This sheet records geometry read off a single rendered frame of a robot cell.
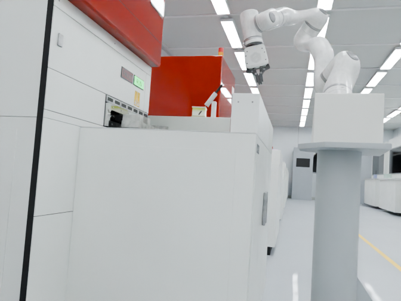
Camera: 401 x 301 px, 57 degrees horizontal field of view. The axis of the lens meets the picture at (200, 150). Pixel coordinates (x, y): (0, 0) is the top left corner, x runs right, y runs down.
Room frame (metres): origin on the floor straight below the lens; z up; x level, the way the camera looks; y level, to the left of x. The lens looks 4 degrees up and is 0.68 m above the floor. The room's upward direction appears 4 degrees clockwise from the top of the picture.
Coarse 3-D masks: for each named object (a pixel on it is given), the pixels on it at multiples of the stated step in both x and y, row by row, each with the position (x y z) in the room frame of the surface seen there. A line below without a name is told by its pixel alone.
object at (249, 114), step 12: (240, 96) 1.23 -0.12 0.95; (252, 96) 1.22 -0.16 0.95; (240, 108) 1.23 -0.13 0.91; (252, 108) 1.22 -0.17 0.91; (264, 108) 1.43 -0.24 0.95; (240, 120) 1.23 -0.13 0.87; (252, 120) 1.22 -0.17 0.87; (264, 120) 1.46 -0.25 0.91; (252, 132) 1.22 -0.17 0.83; (264, 132) 1.49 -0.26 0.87; (264, 144) 1.53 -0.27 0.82
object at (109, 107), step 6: (108, 108) 1.47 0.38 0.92; (114, 108) 1.52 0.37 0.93; (120, 108) 1.57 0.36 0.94; (108, 114) 1.47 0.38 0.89; (120, 114) 1.60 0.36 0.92; (132, 114) 1.69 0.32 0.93; (108, 120) 1.48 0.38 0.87; (108, 126) 1.48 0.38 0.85; (114, 126) 1.53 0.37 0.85; (120, 126) 1.58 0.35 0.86
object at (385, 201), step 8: (400, 136) 9.25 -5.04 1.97; (392, 144) 10.01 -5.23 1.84; (400, 144) 9.23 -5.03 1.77; (392, 152) 9.97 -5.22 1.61; (400, 152) 9.20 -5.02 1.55; (392, 160) 9.95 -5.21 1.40; (400, 160) 9.18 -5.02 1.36; (392, 168) 9.92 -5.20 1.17; (400, 168) 9.16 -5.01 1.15; (384, 176) 9.93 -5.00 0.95; (392, 176) 9.90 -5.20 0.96; (400, 176) 9.14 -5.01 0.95; (384, 184) 9.81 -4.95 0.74; (392, 184) 9.05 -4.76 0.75; (400, 184) 8.74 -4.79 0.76; (384, 192) 9.78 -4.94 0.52; (392, 192) 9.03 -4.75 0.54; (400, 192) 8.73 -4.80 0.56; (384, 200) 9.75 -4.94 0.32; (392, 200) 9.01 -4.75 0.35; (400, 200) 8.73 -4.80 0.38; (384, 208) 9.72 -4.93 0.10; (392, 208) 8.98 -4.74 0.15; (400, 208) 8.73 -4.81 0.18
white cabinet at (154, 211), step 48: (96, 144) 1.29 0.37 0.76; (144, 144) 1.25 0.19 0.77; (192, 144) 1.20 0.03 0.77; (240, 144) 1.17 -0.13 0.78; (96, 192) 1.28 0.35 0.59; (144, 192) 1.24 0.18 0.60; (192, 192) 1.20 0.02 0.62; (240, 192) 1.16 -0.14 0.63; (96, 240) 1.28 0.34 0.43; (144, 240) 1.24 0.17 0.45; (192, 240) 1.20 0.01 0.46; (240, 240) 1.16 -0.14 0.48; (96, 288) 1.28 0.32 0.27; (144, 288) 1.23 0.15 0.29; (192, 288) 1.19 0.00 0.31; (240, 288) 1.16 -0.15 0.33
